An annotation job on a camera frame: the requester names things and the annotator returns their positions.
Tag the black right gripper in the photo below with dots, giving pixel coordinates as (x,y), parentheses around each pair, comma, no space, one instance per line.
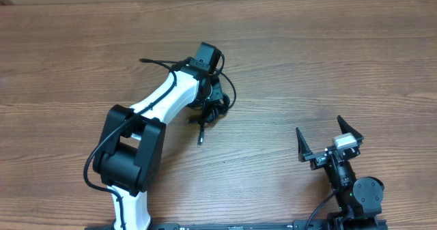
(318,158)

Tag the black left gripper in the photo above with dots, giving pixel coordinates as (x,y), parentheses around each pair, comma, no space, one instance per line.
(217,90)

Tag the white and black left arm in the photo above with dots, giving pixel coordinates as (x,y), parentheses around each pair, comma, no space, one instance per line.
(127,158)

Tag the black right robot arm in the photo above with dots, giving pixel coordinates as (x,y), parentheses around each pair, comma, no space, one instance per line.
(354,203)

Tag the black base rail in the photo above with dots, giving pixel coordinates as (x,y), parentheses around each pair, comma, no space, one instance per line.
(232,227)

